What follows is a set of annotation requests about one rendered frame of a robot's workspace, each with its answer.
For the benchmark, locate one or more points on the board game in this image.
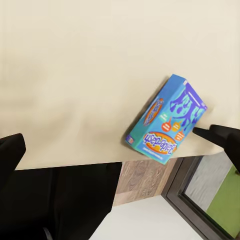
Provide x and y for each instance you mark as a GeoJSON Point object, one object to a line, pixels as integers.
{"type": "Point", "coordinates": [168, 120]}

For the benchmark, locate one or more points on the door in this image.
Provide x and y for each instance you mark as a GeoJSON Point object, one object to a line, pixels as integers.
{"type": "Point", "coordinates": [205, 191]}

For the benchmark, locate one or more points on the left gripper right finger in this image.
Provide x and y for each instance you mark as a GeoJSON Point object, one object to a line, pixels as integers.
{"type": "Point", "coordinates": [232, 149]}

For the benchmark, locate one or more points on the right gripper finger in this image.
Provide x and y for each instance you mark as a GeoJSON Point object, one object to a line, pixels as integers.
{"type": "Point", "coordinates": [223, 131]}
{"type": "Point", "coordinates": [204, 133]}

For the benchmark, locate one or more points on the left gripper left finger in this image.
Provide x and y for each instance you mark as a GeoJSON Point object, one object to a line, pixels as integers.
{"type": "Point", "coordinates": [12, 149]}

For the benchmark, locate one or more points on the bed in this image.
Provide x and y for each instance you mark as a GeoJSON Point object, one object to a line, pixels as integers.
{"type": "Point", "coordinates": [76, 76]}

